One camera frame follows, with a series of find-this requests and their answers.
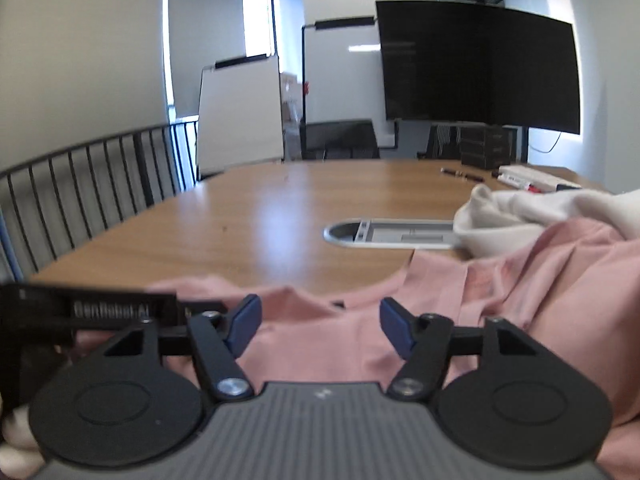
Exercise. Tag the pink t-shirt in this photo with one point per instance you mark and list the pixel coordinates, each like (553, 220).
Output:
(525, 280)

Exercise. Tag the black box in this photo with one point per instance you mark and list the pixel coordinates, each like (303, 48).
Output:
(487, 161)

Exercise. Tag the black monitor stand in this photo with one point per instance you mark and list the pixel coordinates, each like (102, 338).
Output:
(525, 145)

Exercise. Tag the red capped marker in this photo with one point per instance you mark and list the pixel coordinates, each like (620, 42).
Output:
(525, 186)

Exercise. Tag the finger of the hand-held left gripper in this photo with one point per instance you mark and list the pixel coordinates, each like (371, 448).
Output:
(192, 306)

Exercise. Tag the white sweatshirt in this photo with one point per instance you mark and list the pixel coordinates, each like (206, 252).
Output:
(500, 225)

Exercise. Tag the flip chart easel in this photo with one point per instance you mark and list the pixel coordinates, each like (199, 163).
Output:
(240, 115)

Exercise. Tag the large whiteboard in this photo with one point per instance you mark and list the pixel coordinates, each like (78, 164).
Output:
(345, 70)

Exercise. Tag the black pen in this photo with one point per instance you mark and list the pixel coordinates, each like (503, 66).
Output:
(462, 175)

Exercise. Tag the person's left hand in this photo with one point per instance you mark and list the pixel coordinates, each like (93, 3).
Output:
(17, 437)

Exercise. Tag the stack of black boxes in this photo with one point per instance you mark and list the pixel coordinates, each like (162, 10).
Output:
(487, 135)
(487, 148)

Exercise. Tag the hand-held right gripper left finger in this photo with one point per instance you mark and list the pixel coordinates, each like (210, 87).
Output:
(245, 322)

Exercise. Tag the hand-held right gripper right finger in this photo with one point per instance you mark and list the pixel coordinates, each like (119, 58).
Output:
(395, 330)

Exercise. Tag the large black monitor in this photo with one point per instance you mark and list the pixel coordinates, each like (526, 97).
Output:
(475, 65)

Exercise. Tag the stacked cardboard boxes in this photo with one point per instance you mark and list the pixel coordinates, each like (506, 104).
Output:
(290, 105)

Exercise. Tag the black capped marker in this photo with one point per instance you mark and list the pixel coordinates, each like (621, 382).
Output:
(502, 176)

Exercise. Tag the black mesh office chair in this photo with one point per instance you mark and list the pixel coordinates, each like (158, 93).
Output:
(440, 140)
(340, 137)

